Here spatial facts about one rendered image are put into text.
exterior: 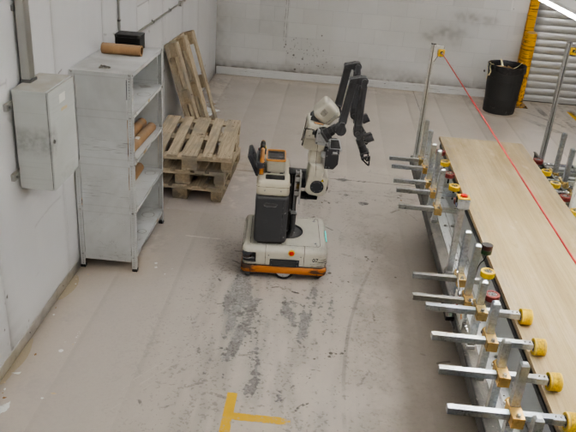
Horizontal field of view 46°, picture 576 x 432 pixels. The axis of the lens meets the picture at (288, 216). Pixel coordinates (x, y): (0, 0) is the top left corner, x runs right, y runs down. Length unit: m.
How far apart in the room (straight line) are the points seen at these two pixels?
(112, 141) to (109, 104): 0.28
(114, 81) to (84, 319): 1.65
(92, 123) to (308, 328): 2.10
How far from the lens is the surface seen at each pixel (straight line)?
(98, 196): 5.25
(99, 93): 4.97
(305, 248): 5.29
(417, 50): 11.19
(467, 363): 3.60
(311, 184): 5.23
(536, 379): 3.18
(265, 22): 11.10
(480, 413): 2.92
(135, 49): 5.37
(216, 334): 4.75
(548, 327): 3.67
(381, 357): 4.69
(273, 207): 5.14
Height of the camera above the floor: 2.76
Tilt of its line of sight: 25 degrees down
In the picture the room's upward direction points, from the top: 5 degrees clockwise
